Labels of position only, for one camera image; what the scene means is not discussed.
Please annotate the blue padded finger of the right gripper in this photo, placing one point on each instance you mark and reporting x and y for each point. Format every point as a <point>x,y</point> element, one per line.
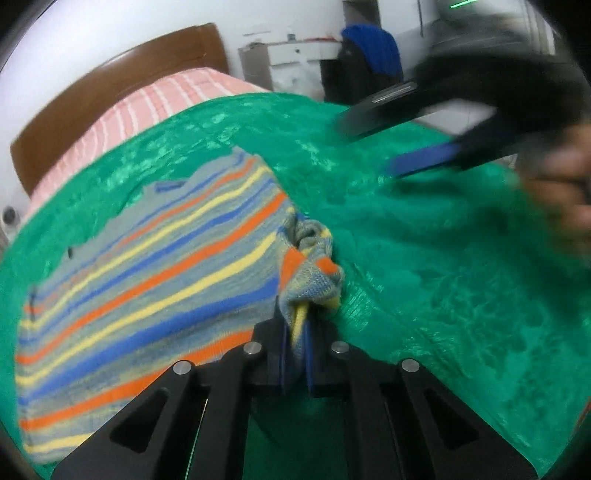
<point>429,159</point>

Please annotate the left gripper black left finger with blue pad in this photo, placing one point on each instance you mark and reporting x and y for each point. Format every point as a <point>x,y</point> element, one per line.
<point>191,422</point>

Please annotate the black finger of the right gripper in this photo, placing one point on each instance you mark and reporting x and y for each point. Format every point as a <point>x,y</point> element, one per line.
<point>407,102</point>

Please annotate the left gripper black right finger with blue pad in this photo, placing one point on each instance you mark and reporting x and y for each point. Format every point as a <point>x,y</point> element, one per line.
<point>400,421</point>

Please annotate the striped knit sweater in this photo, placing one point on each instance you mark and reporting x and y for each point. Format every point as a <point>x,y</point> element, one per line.
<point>185,273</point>

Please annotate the right hand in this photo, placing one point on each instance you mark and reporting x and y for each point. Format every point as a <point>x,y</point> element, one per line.
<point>559,182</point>

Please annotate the blue garment on chair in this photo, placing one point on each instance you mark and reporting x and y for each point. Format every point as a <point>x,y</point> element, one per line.
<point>378,46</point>

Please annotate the white desk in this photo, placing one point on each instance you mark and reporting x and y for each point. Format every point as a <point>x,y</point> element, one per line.
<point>289,67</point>

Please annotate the green velvet blanket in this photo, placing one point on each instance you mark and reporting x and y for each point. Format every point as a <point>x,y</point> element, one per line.
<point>456,270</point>

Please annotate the brown wooden headboard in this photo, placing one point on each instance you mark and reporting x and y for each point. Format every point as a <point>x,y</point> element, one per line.
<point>65,119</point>

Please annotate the pink striped bed cover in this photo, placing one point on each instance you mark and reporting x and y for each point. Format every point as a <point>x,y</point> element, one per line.
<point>140,110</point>

